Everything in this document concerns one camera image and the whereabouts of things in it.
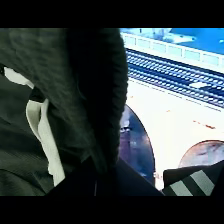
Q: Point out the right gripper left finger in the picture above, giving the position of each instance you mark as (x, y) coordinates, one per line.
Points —
(81, 185)

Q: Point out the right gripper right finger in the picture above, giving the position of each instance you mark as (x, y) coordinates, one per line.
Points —
(126, 183)

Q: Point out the black garment with white stripes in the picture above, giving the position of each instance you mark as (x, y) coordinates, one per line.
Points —
(196, 181)

